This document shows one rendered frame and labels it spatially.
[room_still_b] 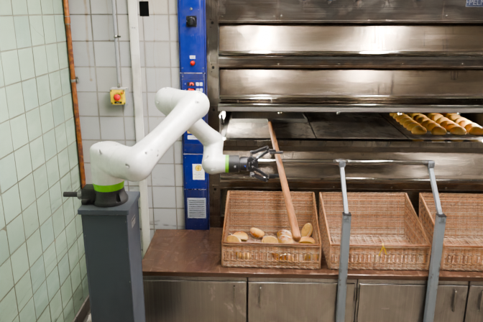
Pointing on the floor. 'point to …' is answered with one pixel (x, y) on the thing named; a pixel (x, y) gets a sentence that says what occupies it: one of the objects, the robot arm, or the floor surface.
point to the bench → (289, 288)
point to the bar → (350, 228)
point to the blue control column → (187, 36)
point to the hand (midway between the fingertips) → (279, 164)
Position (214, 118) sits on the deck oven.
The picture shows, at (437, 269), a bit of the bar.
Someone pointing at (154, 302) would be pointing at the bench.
